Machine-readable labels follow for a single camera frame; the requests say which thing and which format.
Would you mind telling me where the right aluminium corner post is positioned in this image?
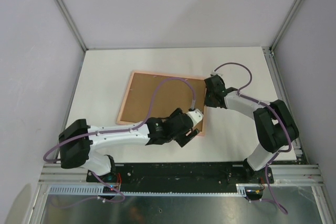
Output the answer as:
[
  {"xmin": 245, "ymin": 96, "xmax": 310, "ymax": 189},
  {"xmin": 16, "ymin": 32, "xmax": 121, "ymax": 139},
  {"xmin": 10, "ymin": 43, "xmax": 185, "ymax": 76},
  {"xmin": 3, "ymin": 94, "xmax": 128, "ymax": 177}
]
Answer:
[{"xmin": 269, "ymin": 0, "xmax": 320, "ymax": 51}]

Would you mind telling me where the pink wooden picture frame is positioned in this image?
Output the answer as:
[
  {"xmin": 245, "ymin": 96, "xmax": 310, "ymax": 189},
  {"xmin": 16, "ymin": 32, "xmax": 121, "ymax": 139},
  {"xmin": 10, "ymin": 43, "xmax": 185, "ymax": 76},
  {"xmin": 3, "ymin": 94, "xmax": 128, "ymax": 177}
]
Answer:
[{"xmin": 115, "ymin": 70, "xmax": 211, "ymax": 137}]

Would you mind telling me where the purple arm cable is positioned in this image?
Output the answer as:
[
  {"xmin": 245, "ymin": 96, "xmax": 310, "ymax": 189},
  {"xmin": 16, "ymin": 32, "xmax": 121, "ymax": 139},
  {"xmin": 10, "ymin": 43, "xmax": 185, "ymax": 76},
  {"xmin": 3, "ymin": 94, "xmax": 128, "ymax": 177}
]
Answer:
[
  {"xmin": 214, "ymin": 62, "xmax": 293, "ymax": 214},
  {"xmin": 43, "ymin": 77, "xmax": 197, "ymax": 205}
]

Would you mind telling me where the left aluminium corner post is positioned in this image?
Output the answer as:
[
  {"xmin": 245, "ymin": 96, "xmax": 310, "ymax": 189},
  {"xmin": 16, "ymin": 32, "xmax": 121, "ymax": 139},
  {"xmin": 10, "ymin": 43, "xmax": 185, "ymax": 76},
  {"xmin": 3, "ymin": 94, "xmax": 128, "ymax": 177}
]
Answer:
[{"xmin": 38, "ymin": 0, "xmax": 87, "ymax": 51}]

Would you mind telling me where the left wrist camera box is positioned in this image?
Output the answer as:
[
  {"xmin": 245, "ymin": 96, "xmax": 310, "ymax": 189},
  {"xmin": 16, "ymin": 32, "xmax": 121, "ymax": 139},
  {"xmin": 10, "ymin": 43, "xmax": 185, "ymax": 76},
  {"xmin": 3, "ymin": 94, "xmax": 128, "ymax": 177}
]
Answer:
[{"xmin": 187, "ymin": 109, "xmax": 204, "ymax": 126}]

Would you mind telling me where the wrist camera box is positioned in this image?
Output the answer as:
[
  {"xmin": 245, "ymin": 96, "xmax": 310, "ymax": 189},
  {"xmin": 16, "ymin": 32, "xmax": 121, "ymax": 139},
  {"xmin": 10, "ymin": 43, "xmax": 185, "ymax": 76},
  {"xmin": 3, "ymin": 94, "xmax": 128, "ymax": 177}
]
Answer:
[
  {"xmin": 187, "ymin": 109, "xmax": 204, "ymax": 126},
  {"xmin": 211, "ymin": 71, "xmax": 223, "ymax": 77}
]

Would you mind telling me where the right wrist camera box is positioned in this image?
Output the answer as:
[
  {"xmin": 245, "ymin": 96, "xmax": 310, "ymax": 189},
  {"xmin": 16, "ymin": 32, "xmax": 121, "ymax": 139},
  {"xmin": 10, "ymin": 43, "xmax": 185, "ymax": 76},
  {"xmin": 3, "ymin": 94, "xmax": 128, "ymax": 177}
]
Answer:
[{"xmin": 211, "ymin": 71, "xmax": 223, "ymax": 77}]

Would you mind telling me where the brown cardboard backing board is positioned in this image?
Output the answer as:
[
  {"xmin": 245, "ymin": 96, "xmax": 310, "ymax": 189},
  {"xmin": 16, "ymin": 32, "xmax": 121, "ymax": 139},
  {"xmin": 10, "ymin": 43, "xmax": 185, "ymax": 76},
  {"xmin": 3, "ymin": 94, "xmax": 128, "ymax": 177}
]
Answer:
[{"xmin": 120, "ymin": 72, "xmax": 208, "ymax": 133}]

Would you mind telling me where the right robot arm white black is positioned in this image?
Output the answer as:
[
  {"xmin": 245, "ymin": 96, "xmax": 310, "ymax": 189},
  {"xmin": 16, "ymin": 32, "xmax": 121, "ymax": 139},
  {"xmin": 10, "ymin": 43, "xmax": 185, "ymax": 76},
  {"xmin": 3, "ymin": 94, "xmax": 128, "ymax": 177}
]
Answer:
[{"xmin": 204, "ymin": 74, "xmax": 299, "ymax": 183}]

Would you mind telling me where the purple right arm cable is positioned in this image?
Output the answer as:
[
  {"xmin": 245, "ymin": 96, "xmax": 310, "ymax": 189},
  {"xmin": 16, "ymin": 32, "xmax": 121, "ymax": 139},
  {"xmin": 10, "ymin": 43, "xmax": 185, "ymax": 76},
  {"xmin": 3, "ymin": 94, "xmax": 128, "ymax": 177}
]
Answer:
[{"xmin": 214, "ymin": 62, "xmax": 293, "ymax": 214}]

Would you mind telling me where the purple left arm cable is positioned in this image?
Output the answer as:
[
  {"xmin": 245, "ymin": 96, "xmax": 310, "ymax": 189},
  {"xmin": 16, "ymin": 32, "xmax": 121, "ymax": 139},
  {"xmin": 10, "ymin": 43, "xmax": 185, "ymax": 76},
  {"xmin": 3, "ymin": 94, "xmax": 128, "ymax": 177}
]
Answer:
[{"xmin": 43, "ymin": 77, "xmax": 197, "ymax": 205}]

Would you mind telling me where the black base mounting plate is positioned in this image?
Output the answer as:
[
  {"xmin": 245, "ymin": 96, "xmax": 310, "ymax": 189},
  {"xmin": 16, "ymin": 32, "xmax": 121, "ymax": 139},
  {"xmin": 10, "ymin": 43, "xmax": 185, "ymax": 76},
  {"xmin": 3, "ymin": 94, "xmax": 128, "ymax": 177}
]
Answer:
[{"xmin": 101, "ymin": 162, "xmax": 274, "ymax": 193}]

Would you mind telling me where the aluminium front right rail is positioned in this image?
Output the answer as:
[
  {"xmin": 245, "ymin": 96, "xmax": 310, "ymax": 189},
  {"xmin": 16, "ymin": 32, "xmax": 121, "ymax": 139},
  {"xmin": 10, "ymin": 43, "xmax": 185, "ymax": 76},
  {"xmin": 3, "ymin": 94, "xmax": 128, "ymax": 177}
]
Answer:
[{"xmin": 270, "ymin": 165, "xmax": 324, "ymax": 186}]

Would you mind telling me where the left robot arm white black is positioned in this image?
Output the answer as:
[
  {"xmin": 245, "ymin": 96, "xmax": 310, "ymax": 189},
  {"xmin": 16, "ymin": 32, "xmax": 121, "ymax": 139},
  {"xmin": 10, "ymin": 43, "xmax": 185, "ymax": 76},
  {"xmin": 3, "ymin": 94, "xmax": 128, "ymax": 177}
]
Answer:
[{"xmin": 59, "ymin": 108, "xmax": 203, "ymax": 182}]

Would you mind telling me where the aluminium corner post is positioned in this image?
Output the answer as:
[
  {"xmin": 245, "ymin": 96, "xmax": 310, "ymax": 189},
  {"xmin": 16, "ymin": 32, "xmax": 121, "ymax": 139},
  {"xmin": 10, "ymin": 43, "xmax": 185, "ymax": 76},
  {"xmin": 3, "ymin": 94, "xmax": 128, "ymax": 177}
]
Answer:
[
  {"xmin": 38, "ymin": 0, "xmax": 87, "ymax": 51},
  {"xmin": 269, "ymin": 0, "xmax": 320, "ymax": 51}
]

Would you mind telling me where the grey slotted cable duct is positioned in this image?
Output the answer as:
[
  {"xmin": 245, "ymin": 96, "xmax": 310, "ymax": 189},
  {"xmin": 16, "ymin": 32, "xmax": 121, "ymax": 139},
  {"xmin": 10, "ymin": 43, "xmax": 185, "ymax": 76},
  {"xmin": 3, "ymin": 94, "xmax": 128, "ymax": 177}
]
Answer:
[{"xmin": 48, "ymin": 184, "xmax": 261, "ymax": 197}]

